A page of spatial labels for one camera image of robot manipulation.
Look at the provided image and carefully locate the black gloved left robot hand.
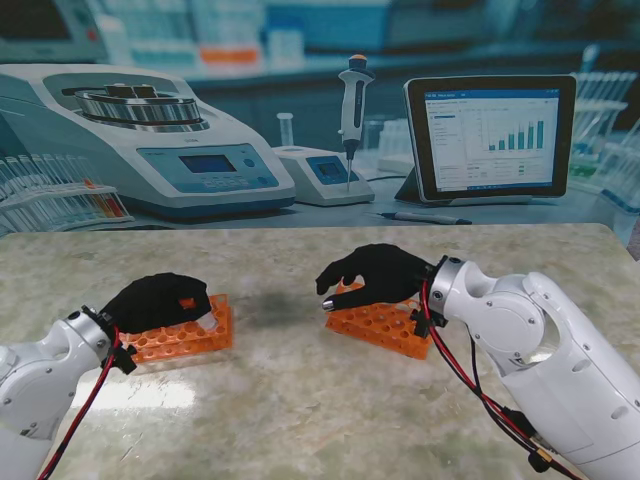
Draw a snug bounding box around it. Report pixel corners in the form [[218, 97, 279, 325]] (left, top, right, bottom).
[[102, 272, 210, 335]]

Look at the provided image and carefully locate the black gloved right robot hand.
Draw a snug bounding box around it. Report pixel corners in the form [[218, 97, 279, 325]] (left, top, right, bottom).
[[314, 243, 435, 314]]

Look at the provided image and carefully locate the empty orange test tube rack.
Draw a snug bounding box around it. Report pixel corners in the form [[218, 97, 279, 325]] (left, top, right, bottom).
[[119, 293, 235, 364]]

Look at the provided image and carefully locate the printed laboratory backdrop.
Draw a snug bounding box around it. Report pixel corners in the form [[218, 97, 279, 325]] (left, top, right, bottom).
[[0, 0, 640, 247]]

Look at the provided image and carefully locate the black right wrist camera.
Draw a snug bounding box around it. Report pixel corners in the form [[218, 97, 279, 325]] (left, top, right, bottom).
[[410, 307, 446, 340]]

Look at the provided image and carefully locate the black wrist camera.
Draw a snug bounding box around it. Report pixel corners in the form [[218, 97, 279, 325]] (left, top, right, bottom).
[[109, 344, 139, 376], [410, 307, 446, 340]]

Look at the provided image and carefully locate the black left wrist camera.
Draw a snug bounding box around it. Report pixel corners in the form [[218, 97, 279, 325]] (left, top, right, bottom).
[[109, 344, 139, 376]]

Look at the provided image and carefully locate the red left arm cable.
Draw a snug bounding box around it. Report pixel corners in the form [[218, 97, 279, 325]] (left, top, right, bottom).
[[37, 324, 124, 480]]

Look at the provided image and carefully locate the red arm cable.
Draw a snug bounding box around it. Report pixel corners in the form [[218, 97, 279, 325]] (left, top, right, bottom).
[[419, 282, 581, 480], [37, 324, 124, 480]]

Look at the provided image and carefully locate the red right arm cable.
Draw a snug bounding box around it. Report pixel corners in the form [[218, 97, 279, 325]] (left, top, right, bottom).
[[419, 282, 581, 480]]

